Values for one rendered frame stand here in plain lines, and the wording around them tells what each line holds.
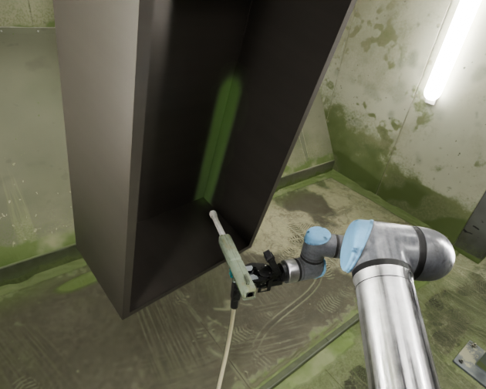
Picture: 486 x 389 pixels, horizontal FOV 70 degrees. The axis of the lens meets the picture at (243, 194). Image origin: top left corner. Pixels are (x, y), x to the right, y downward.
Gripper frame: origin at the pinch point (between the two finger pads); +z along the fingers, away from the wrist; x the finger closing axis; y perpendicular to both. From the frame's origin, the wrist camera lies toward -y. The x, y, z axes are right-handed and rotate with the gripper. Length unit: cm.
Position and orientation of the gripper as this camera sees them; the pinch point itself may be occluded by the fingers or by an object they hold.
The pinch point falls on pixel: (235, 275)
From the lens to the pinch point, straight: 128.5
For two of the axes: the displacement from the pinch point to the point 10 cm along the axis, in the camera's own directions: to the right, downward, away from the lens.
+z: -9.3, 0.7, -3.5
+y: -1.3, 8.4, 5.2
